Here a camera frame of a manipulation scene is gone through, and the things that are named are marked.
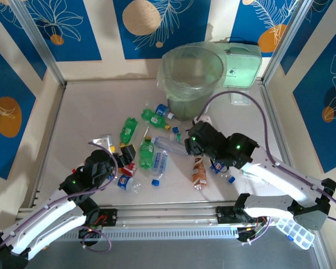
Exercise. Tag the small red bottle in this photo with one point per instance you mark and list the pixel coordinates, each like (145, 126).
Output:
(128, 170)

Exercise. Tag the small vial green cap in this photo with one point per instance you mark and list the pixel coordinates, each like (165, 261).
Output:
(177, 136)

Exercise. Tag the green bottle yellow cap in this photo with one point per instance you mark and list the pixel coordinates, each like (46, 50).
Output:
(146, 154)

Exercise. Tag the clear bottle Pepsi label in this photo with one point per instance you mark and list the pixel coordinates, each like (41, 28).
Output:
(123, 181)
(218, 167)

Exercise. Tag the large clear plastic bottle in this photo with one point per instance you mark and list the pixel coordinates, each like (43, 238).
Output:
(168, 144)

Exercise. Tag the small vial blue cap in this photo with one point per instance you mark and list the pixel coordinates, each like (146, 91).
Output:
(175, 129)

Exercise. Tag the brown drink bottle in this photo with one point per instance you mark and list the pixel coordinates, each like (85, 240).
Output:
(199, 172)

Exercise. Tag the green plastic bottle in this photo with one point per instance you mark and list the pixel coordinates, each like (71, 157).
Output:
(128, 130)

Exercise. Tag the thin white stick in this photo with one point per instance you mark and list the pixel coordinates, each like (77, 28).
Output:
(146, 132)

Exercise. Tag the clear water bottle blue label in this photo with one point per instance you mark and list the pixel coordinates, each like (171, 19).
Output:
(159, 164)

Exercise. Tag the green bottle with barcode label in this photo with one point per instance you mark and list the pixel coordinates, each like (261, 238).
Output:
(152, 117)

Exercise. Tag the blue label white cap bottle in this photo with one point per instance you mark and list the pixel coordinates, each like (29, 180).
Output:
(162, 110)

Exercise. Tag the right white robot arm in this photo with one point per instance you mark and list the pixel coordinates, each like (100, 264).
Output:
(282, 179)

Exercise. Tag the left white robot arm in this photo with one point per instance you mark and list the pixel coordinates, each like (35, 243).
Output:
(44, 221)

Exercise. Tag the grey waste bin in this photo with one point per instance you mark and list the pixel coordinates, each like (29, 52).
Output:
(187, 110)

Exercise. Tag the green lined trash bin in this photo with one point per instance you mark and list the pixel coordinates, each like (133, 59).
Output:
(179, 89)

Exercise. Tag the small clear plastic packet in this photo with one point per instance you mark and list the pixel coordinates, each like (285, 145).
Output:
(239, 100)

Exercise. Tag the mint green medicine pouch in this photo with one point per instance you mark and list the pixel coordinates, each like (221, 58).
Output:
(240, 67)

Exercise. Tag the clear plastic organiser box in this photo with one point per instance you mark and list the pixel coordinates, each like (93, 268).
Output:
(295, 232)

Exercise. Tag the aluminium table side rail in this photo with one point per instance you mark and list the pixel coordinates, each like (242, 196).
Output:
(49, 140)
(284, 141)

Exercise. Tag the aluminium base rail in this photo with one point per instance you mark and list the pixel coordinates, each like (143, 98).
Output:
(168, 214)

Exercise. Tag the aluminium frame post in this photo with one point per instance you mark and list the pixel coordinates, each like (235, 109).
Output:
(287, 42)
(39, 42)

